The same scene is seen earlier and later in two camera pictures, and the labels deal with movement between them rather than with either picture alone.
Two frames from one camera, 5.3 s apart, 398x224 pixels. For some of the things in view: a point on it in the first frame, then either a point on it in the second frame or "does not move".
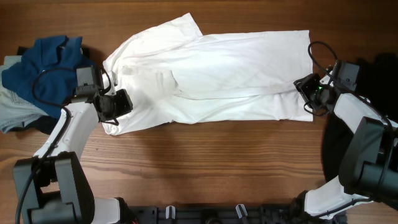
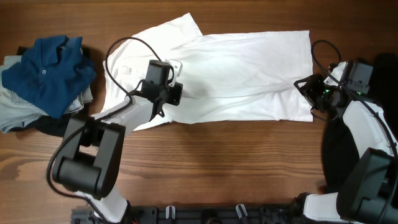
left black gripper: x=127 y=105 to x=175 y=98
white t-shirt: x=176 y=75 does not move
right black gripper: x=306 y=86 does not move
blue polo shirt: x=46 y=76 does not move
